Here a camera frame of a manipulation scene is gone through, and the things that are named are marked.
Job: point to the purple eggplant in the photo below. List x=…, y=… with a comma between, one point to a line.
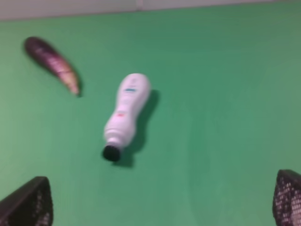
x=46, y=56

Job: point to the white bottle with black cap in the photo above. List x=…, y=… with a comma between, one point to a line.
x=120, y=129

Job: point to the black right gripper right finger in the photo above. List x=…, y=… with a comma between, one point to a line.
x=286, y=206

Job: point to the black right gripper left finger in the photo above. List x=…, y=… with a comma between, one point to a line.
x=29, y=205

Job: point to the green table cloth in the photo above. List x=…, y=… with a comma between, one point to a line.
x=223, y=115

